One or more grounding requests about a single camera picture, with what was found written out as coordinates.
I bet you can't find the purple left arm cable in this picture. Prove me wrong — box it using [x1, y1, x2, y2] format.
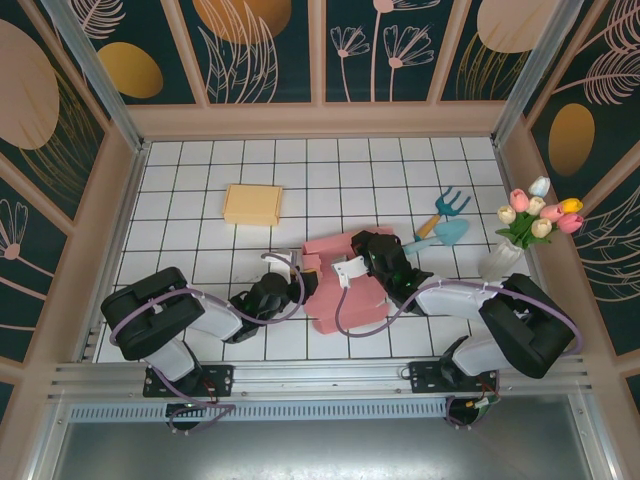
[110, 252, 306, 435]

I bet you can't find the artificial tulip bouquet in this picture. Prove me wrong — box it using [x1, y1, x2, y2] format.
[495, 175, 585, 250]

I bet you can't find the black round controller unit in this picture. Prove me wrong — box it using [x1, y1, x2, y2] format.
[444, 396, 495, 430]
[166, 399, 217, 435]

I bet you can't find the aluminium front rail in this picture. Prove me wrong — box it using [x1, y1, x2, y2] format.
[47, 353, 592, 401]

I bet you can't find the white ribbed vase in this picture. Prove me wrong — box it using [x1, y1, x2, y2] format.
[478, 237, 525, 282]

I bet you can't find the pink paper box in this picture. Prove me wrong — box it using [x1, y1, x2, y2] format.
[301, 225, 397, 335]

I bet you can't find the teal toy rake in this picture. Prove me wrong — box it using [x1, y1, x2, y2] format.
[414, 186, 472, 240]

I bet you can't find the aluminium corner post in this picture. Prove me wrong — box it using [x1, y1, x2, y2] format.
[488, 0, 587, 147]
[39, 0, 152, 154]

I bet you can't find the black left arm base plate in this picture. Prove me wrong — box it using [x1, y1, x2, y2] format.
[143, 363, 235, 399]

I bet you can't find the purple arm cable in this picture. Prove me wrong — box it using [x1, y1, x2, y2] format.
[335, 282, 586, 431]
[110, 252, 306, 435]

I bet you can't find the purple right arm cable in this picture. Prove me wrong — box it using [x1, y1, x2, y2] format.
[335, 282, 586, 431]

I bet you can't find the grey metal sheet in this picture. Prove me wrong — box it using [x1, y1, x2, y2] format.
[29, 419, 616, 480]

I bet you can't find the blue toy shovel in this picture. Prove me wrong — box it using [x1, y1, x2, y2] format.
[402, 218, 471, 256]

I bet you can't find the yellow paper box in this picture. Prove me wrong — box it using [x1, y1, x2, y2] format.
[222, 183, 285, 227]

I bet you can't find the slotted grey cable duct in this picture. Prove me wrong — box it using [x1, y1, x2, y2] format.
[66, 402, 451, 422]

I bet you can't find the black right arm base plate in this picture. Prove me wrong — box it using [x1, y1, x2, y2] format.
[408, 360, 501, 396]

